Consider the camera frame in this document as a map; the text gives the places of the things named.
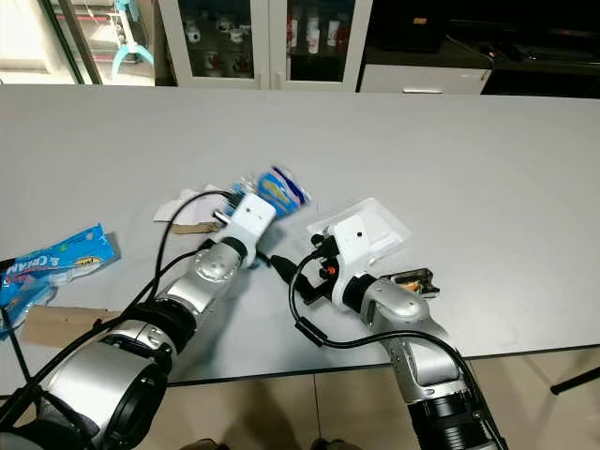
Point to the black chair leg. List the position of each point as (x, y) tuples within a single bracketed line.
[(577, 380)]

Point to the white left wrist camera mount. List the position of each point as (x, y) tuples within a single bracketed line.
[(250, 217)]

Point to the clear plastic tray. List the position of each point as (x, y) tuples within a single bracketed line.
[(384, 220)]

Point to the flat brown cardboard sheet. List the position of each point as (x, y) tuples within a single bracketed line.
[(70, 328)]

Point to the white crumpled tissue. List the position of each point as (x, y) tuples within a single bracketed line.
[(178, 208)]

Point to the white drawer unit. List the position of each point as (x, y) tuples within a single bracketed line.
[(422, 80)]

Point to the glass sliding door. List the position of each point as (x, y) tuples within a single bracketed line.
[(33, 37)]

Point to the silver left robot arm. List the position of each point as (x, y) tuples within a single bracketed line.
[(112, 384)]

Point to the white glass door cabinet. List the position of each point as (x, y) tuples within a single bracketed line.
[(272, 47)]

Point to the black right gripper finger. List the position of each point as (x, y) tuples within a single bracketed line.
[(286, 269), (322, 242)]

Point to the small brown cardboard strip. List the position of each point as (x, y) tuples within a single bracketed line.
[(192, 228)]

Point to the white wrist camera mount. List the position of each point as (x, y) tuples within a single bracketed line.
[(250, 217), (356, 239)]

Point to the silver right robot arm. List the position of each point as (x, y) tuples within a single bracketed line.
[(408, 319)]

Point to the torn blue wrapper piece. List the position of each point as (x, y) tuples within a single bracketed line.
[(14, 311)]

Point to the black counter unit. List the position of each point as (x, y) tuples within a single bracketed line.
[(525, 37)]

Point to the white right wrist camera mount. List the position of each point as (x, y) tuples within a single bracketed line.
[(356, 239)]

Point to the large blue cream biscuit bag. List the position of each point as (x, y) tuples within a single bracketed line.
[(66, 262)]

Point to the small blue snack bag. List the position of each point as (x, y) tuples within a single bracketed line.
[(283, 189)]

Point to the thin black rod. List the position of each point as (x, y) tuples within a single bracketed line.
[(17, 345)]

